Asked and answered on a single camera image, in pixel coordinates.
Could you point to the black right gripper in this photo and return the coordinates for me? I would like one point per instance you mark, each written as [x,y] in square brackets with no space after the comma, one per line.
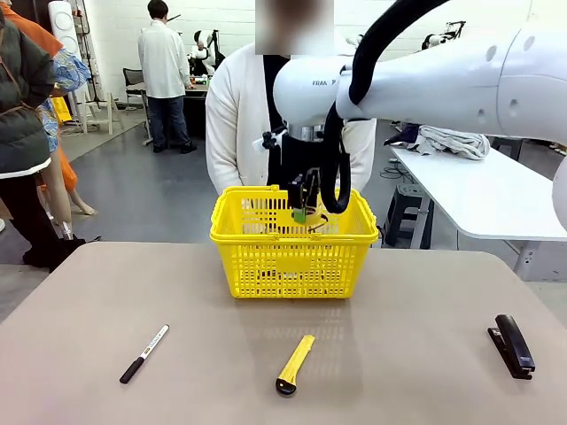
[303,155]

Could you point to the tan tape roll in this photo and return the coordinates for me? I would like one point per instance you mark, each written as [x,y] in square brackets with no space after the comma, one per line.
[316,214]

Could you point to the black stapler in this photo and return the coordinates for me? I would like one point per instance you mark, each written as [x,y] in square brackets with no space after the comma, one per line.
[514,345]

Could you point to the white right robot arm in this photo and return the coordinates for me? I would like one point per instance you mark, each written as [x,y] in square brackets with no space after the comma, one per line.
[443,88]

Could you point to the person's right forearm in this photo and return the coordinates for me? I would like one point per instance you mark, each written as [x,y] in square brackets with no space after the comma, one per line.
[221,164]

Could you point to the person's left forearm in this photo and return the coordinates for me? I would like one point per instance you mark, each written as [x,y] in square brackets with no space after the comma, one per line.
[365,155]

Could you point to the yellow plastic shopping basket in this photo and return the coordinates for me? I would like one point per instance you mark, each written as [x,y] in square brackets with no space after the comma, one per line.
[288,270]

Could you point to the person in white cardigan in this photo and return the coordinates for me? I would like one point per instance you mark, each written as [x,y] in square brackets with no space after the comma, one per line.
[239,110]

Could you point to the person in white coat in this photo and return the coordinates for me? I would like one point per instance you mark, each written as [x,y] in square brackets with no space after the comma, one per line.
[161,62]

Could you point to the person in dark vest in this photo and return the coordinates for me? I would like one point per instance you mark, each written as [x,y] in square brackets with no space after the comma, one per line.
[22,110]

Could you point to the grey plastic stool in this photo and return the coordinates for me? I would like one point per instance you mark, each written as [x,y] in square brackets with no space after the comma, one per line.
[407,212]

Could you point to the purple cloth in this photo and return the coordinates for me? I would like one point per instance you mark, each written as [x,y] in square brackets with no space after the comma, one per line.
[407,135]

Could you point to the black desk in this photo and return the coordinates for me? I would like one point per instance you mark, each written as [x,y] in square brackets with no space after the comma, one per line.
[195,110]

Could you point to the grey white cloth pile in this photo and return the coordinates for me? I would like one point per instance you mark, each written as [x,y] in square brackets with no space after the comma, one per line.
[456,141]

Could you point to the yellow black utility knife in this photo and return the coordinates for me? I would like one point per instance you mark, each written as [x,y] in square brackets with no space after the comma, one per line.
[296,363]

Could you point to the white black humanoid robot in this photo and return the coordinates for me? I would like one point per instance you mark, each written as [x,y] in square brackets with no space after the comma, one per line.
[204,53]

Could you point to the white table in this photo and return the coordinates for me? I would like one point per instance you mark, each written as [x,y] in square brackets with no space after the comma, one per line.
[487,199]

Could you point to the white black background robot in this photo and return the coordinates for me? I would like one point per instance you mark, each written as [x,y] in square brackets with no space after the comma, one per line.
[436,40]

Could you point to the black office chair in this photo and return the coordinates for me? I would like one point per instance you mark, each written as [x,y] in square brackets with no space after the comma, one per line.
[133,79]

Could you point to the white step stool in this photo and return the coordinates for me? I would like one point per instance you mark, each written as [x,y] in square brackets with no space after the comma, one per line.
[99,113]

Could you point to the white marker pen black cap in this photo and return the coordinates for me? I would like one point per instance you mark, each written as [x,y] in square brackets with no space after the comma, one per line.
[146,352]

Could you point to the mannequin in orange clothes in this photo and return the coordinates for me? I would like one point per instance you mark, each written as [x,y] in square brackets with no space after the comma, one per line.
[71,172]

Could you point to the yellow bag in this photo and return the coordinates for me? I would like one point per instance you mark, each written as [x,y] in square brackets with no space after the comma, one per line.
[61,108]

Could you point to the white cylindrical fan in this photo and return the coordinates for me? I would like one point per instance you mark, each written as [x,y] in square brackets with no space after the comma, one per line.
[62,22]

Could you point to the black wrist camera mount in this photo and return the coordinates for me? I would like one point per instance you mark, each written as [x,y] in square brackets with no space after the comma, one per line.
[271,139]

